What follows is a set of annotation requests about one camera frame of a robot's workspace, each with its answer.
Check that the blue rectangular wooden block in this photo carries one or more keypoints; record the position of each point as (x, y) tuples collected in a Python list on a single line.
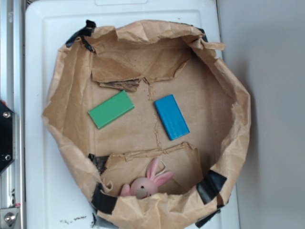
[(171, 117)]

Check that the green rectangular wooden block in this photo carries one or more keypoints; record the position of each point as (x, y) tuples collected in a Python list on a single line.
[(111, 109)]

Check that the brown paper lined box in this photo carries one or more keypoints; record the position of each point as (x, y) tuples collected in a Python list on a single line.
[(149, 60)]

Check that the pink plush bunny toy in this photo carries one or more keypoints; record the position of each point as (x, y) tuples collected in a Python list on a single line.
[(144, 187)]

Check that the white plastic bin lid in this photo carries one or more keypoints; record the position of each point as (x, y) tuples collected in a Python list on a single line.
[(53, 200)]

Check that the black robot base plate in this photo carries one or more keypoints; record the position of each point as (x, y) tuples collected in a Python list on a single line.
[(6, 137)]

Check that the aluminium frame rail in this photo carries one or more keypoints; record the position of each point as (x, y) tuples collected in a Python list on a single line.
[(12, 181)]

